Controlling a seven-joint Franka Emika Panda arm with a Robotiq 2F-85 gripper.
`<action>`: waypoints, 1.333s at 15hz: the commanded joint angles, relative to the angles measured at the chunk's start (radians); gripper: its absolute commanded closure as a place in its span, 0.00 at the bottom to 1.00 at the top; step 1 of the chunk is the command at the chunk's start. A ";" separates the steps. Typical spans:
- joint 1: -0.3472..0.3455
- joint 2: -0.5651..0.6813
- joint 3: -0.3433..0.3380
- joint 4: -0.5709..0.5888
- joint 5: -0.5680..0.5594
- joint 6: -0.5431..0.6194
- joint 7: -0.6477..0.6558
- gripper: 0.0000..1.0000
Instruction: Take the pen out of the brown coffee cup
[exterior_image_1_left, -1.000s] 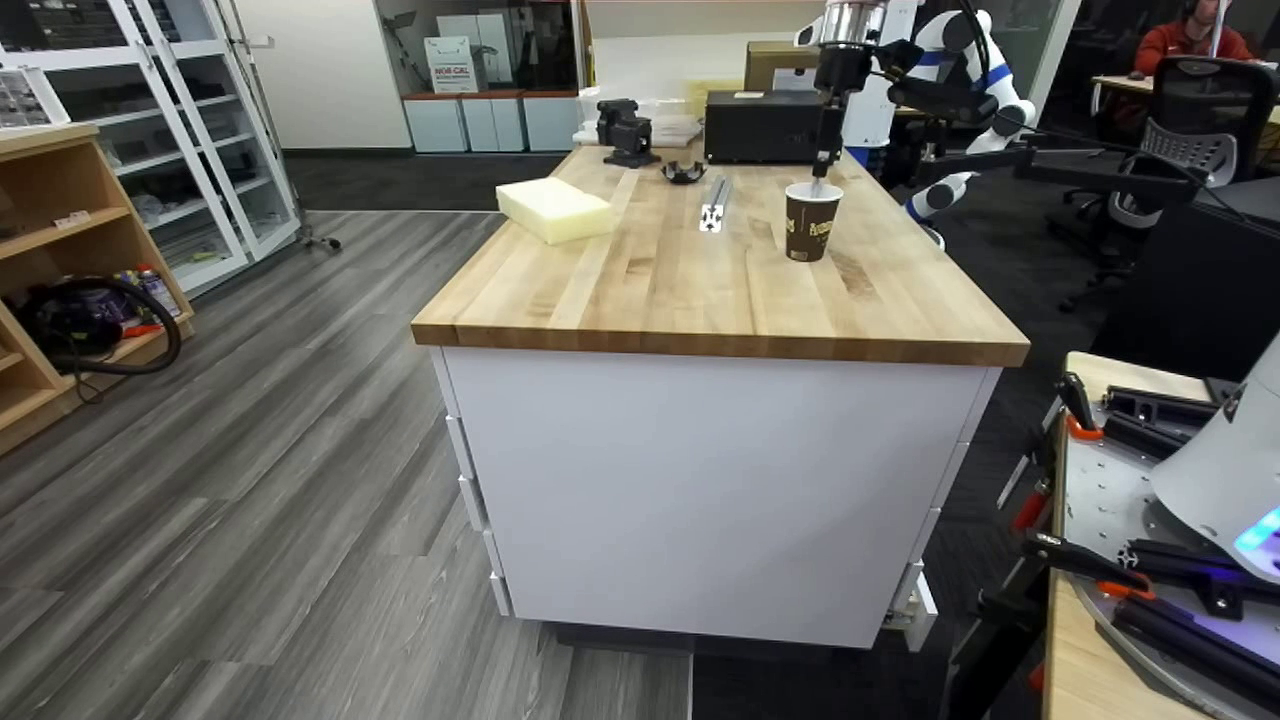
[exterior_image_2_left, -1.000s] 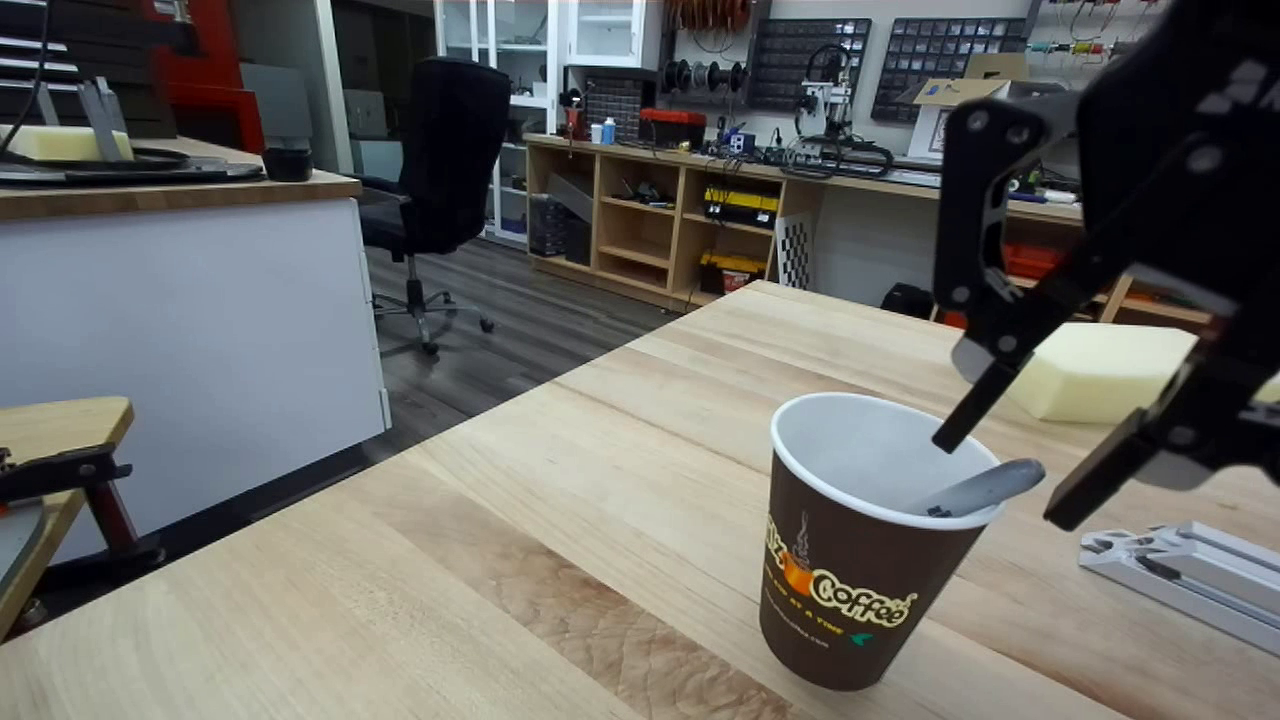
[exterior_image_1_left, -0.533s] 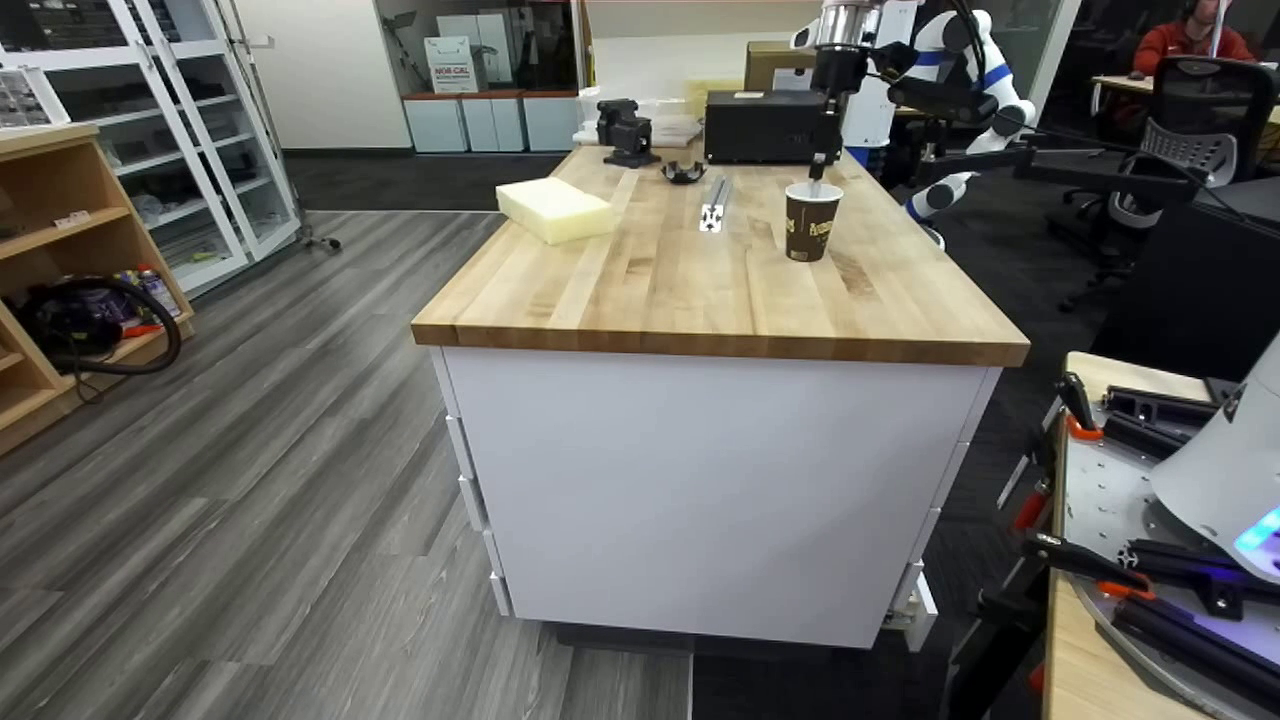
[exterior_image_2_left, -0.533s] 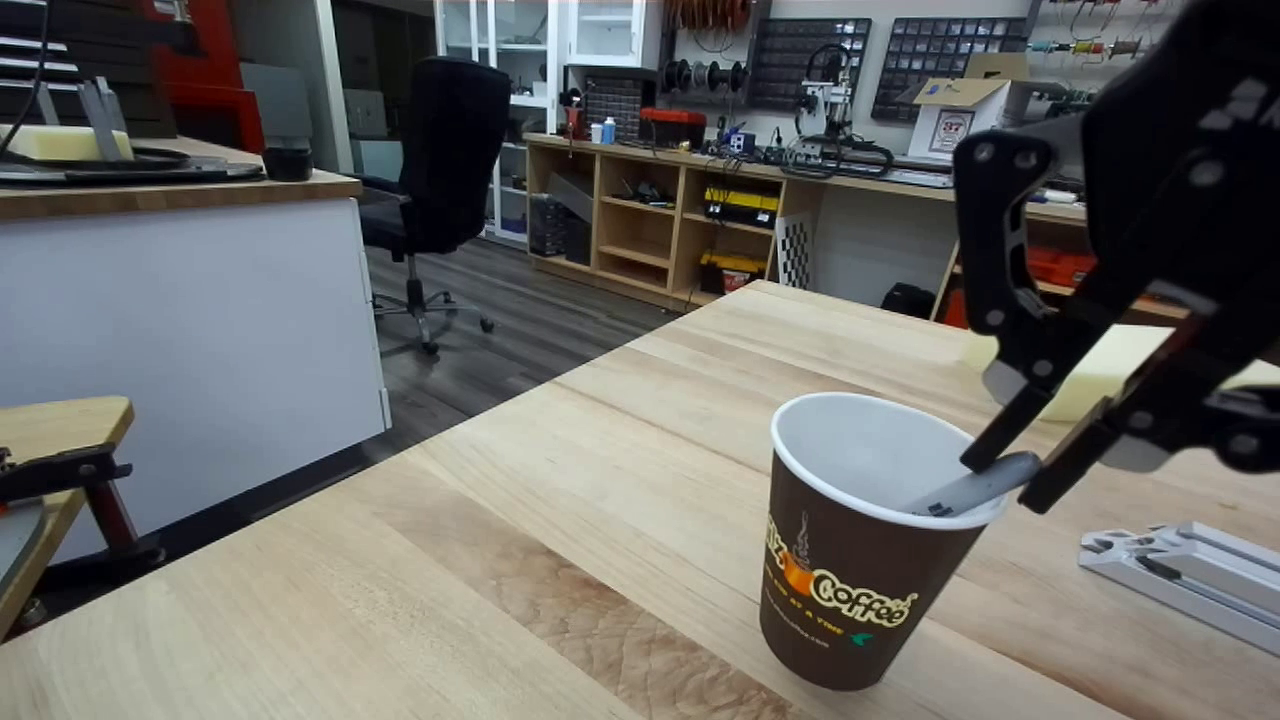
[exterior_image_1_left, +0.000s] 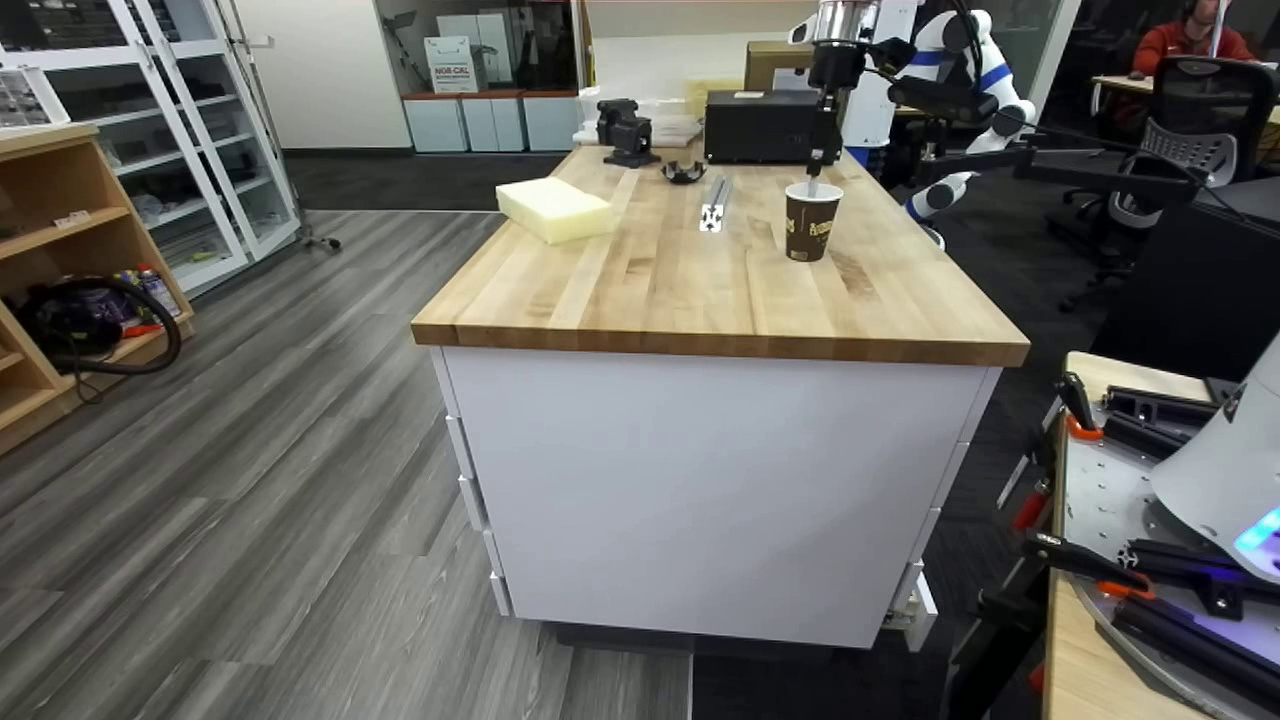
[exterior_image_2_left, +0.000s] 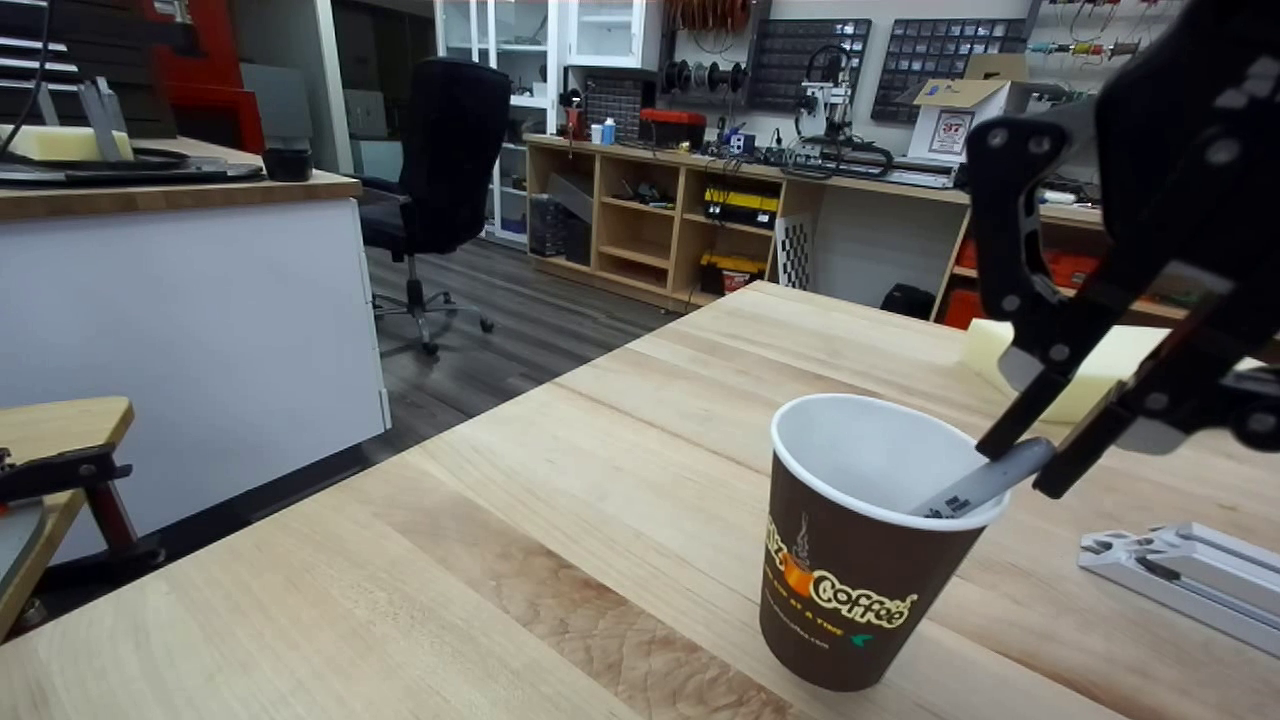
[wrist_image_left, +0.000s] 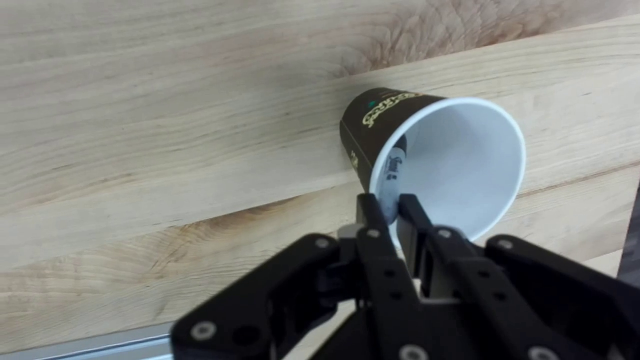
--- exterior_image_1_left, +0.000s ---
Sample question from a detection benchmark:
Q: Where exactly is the grey curved sheet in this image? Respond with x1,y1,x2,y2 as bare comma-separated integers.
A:
1147,333,1280,593

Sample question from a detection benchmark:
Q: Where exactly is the white glass door cabinet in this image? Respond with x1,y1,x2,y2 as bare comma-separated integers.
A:
0,0,304,299

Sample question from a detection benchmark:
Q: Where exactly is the grey mesh office chair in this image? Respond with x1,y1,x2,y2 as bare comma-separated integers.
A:
1100,53,1280,239

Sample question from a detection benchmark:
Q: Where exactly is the long wooden shelf unit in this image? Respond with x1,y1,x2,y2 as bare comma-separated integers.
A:
0,125,200,459

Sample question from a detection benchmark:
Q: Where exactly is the pale yellow foam block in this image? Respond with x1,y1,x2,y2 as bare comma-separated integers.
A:
491,177,619,247

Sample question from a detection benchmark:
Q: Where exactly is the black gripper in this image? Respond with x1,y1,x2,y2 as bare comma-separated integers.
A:
805,35,874,181

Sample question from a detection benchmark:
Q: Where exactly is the black bench vise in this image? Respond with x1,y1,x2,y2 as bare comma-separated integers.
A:
594,95,659,171

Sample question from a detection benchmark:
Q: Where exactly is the white framed sign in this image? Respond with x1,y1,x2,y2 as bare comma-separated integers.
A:
422,31,484,101

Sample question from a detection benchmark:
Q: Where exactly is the black vacuum with hose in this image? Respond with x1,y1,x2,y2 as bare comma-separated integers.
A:
13,267,188,379

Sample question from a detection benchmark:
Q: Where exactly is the low white cabinet row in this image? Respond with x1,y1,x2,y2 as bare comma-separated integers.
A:
399,89,587,158

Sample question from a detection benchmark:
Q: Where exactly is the brown cardboard box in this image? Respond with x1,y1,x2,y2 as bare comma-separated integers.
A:
742,35,821,95

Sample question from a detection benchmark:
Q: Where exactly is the black rectangular control box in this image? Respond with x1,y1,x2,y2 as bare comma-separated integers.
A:
700,89,844,169

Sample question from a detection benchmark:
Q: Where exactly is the person in red shirt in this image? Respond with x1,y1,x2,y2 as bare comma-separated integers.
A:
1129,0,1262,80

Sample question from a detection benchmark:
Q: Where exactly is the perforated metal plate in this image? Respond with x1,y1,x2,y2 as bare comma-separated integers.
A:
1053,419,1280,674

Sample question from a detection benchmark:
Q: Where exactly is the white table cabinet base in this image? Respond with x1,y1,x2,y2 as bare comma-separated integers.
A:
432,340,1007,655

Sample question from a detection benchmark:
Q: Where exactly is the brown paper coffee cup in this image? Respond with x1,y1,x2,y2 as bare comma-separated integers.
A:
781,181,847,265

